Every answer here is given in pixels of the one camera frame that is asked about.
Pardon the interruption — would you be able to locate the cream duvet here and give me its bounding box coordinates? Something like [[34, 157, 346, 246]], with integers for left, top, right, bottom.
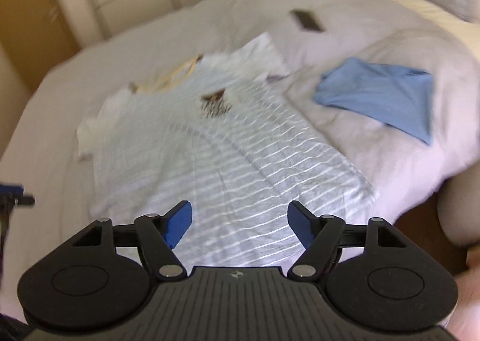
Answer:
[[300, 0, 480, 61]]

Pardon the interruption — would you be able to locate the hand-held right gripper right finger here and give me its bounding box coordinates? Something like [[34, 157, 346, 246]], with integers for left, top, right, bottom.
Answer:
[[287, 200, 411, 282]]

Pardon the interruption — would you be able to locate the white knitted blanket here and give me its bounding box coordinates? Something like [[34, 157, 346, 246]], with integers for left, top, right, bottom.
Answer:
[[283, 26, 480, 214]]

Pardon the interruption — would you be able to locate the beige strap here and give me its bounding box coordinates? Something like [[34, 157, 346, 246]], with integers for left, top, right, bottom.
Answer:
[[131, 56, 205, 94]]

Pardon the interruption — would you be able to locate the dark mobile phone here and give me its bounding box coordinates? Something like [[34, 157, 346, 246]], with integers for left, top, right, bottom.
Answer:
[[289, 9, 326, 32]]

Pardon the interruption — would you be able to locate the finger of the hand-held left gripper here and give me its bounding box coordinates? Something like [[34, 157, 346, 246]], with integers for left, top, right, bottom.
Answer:
[[0, 183, 35, 207]]

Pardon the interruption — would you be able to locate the light blue folded garment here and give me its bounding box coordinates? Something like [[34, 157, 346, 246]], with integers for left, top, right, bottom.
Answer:
[[313, 57, 436, 146]]

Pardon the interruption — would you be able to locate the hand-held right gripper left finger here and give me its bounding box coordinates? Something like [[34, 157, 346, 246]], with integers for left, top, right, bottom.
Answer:
[[71, 200, 193, 282]]

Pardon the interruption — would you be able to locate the brown wooden door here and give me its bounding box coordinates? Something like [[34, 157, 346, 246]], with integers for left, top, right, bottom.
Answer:
[[0, 0, 81, 87]]

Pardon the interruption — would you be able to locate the grey white-striped shirt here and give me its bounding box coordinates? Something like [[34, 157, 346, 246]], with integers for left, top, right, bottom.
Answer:
[[77, 32, 379, 268]]

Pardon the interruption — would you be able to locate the bed with pale sheet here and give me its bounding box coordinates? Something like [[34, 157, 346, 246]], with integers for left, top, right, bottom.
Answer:
[[0, 0, 480, 274]]

